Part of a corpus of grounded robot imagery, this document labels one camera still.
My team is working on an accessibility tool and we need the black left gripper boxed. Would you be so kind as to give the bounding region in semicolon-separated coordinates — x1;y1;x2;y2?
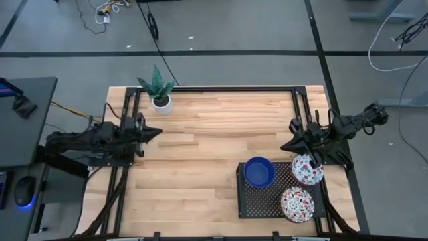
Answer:
122;112;164;158

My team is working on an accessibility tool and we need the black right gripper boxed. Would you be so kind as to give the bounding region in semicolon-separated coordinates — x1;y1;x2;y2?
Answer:
280;117;335;168

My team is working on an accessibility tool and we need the red bowl apple print inside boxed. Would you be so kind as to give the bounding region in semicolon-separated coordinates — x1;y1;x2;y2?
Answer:
290;153;325;187

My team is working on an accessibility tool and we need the blue plastic bowl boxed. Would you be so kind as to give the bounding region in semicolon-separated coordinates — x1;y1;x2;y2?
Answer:
243;156;277;189

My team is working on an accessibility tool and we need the black bowl floral print inside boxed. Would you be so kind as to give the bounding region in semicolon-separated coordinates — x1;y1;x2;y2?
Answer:
280;186;316;224

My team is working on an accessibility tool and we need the white plant pot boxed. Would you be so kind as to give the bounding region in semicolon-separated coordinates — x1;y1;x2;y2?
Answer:
152;94;173;114

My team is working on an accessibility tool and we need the green snake plant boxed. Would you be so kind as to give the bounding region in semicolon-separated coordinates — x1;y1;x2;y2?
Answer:
136;65;175;101

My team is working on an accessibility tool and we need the black perforated metal rack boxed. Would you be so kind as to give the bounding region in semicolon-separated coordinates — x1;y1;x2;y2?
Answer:
235;161;327;220

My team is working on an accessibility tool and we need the grey desk foot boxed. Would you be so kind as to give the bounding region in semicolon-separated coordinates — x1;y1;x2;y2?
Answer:
349;0;418;24
377;88;428;108

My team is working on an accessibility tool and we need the dark grey desk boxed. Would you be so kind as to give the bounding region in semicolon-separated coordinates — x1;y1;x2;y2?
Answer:
0;76;58;168
0;163;47;241

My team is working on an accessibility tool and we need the black monitor with stand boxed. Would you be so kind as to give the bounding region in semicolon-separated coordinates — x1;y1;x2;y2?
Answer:
0;77;38;121

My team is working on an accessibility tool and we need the black computer mouse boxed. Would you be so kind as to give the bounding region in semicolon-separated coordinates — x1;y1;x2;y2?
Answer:
13;175;37;209

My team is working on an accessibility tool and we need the black aluminium table frame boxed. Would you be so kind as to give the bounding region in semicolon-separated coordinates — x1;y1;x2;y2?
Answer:
75;85;360;241

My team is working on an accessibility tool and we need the black floor cable with coil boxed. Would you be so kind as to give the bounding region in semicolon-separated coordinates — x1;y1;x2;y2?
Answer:
136;0;180;86

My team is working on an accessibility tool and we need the white floor cable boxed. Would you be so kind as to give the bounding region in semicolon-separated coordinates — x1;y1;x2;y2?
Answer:
367;0;428;73

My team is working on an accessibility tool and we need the white and yellow cable bundle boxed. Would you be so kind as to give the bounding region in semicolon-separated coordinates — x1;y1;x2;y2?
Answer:
94;0;131;25

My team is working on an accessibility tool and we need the black cable bundle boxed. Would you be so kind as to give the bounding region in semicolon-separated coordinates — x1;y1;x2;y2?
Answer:
393;15;428;52

